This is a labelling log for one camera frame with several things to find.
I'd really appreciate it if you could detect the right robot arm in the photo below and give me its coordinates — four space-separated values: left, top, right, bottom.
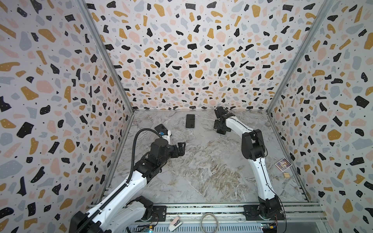
214 106 282 219

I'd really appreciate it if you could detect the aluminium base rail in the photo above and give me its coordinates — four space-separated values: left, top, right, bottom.
117 202 333 233

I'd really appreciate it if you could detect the white cable loop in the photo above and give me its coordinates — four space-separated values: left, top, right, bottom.
200 213 220 233

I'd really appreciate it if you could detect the middle black phone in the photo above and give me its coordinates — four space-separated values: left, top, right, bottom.
185 114 195 129

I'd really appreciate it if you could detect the white pink small device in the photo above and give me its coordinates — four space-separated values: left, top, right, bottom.
169 216 182 232

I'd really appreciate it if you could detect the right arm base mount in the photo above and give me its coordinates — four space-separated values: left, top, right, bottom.
243 204 285 221

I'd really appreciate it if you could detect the black phone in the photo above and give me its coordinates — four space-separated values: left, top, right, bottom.
154 124 167 135
185 114 195 129

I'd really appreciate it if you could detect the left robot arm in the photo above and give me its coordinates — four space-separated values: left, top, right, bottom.
69 138 186 233

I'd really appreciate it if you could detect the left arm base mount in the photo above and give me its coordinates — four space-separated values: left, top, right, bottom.
136 205 167 222

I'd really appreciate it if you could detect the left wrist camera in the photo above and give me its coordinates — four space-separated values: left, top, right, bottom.
159 130 172 144

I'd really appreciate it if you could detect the left black phone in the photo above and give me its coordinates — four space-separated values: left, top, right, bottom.
154 124 167 135

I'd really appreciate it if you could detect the colourful printed card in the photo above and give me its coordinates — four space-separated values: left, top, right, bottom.
275 158 292 172

